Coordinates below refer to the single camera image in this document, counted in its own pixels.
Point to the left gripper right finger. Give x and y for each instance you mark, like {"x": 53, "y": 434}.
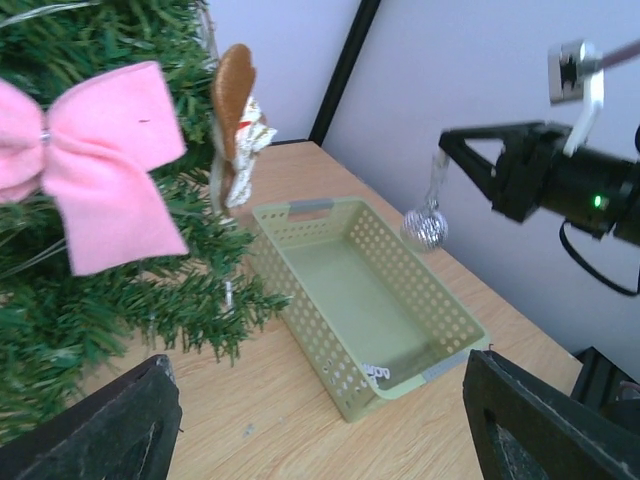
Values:
{"x": 523, "y": 428}

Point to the silver word ornament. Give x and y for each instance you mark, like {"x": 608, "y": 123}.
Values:
{"x": 380, "y": 376}

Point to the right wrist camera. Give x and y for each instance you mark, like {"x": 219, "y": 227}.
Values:
{"x": 573, "y": 77}

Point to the green perforated plastic basket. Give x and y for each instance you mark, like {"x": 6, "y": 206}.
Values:
{"x": 358, "y": 295}

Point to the silver glitter ball ornament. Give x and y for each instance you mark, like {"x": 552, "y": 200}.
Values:
{"x": 425, "y": 229}

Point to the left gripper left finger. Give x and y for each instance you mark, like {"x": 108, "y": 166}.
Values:
{"x": 125, "y": 430}

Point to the small green christmas tree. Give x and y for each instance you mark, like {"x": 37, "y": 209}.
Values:
{"x": 110, "y": 225}

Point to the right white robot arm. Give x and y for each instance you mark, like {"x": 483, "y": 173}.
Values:
{"x": 596, "y": 192}

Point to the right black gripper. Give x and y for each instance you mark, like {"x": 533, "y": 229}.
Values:
{"x": 515, "y": 181}

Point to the pink fabric bow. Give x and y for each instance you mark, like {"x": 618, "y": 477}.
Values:
{"x": 92, "y": 152}

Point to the brown round doll ornament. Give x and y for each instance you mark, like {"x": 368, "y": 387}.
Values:
{"x": 240, "y": 131}

